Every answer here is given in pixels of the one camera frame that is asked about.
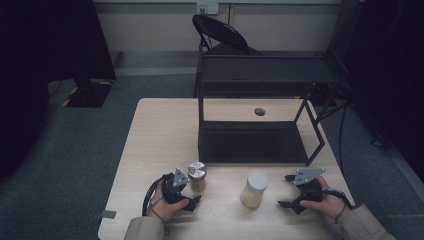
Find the black stand base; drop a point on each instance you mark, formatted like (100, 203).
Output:
(88, 95)

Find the glass jar with silver lid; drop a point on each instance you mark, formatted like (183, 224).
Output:
(197, 176)

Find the white wall outlet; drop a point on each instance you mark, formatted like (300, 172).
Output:
(207, 8)

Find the dark curtain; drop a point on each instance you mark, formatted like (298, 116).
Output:
(390, 83)
(40, 66)

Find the person's left hand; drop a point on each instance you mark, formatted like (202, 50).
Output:
(165, 208)

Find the black metal shelf rack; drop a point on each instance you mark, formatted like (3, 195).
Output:
(253, 143)

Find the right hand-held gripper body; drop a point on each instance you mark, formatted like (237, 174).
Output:
(308, 186)

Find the person's right hand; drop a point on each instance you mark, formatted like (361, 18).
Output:
(328, 201)

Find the plastic jar with white lid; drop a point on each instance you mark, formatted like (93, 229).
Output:
(255, 191)

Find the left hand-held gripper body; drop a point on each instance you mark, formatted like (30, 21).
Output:
(173, 190)

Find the grey tape patch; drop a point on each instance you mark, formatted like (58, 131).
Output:
(108, 214)

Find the black folding chair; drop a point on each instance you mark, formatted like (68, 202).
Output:
(220, 31)

